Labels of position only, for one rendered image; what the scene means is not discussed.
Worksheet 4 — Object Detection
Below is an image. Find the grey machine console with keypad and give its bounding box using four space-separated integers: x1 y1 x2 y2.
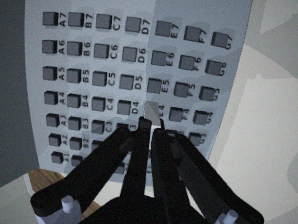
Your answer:
0 0 253 188

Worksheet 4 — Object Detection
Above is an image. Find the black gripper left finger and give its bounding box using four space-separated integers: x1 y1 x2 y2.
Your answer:
30 101 153 224

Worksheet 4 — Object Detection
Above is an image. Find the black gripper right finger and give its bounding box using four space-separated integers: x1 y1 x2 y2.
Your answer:
149 102 264 224

